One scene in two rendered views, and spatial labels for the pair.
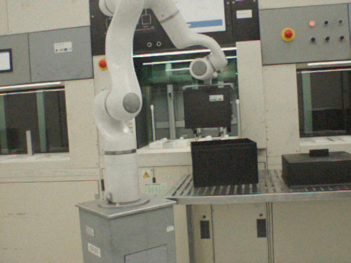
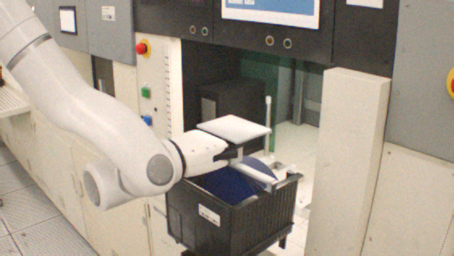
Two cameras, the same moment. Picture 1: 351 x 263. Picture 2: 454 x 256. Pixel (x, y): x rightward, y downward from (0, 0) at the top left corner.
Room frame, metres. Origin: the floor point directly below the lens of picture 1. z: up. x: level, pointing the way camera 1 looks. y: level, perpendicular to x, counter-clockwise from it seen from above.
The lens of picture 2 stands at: (1.49, -0.59, 1.56)
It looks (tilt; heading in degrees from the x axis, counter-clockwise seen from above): 22 degrees down; 37
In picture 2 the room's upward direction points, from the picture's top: straight up
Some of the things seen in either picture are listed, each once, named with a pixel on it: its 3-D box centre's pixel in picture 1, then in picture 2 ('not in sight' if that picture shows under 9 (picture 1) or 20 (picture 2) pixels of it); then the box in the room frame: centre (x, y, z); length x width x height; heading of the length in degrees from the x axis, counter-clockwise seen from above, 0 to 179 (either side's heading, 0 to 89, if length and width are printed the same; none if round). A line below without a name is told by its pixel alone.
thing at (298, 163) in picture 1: (319, 164); not in sight; (1.79, -0.58, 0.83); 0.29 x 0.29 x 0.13; 83
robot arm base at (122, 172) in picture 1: (122, 177); not in sight; (1.61, 0.22, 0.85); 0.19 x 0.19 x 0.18
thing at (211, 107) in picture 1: (208, 102); (229, 194); (2.10, -0.15, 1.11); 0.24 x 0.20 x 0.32; 80
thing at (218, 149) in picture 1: (222, 161); not in sight; (1.96, -0.19, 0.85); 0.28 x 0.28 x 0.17; 89
